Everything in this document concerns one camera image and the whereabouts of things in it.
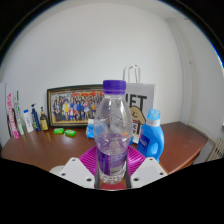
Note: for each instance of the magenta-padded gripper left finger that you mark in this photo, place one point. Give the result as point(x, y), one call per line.
point(75, 171)

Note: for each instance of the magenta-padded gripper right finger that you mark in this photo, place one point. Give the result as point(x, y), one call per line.
point(148, 170)

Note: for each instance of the clear purple-capped water bottle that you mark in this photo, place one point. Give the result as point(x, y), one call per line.
point(112, 133)

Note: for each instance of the blue detergent bottle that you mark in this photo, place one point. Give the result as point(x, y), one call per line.
point(150, 140)

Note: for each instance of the flat round red coaster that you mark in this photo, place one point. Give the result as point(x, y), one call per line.
point(113, 186)

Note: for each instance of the blue tissue pack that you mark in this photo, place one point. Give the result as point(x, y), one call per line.
point(90, 130)

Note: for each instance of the amber pump bottle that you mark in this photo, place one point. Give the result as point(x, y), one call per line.
point(44, 121)

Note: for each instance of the dark blue pump bottle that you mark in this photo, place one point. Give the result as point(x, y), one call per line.
point(35, 120)

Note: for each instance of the framed group photo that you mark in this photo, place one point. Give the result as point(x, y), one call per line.
point(71, 106)

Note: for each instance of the white blue-capped lotion bottle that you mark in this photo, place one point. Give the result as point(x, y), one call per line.
point(28, 121)

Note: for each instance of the white radiator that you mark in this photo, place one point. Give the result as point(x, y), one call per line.
point(216, 150)

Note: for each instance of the white paper gift bag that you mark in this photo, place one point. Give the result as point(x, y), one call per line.
point(141, 96)

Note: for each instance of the white book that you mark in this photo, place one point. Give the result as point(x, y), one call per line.
point(19, 113)

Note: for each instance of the pink book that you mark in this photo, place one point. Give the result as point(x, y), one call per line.
point(11, 118)

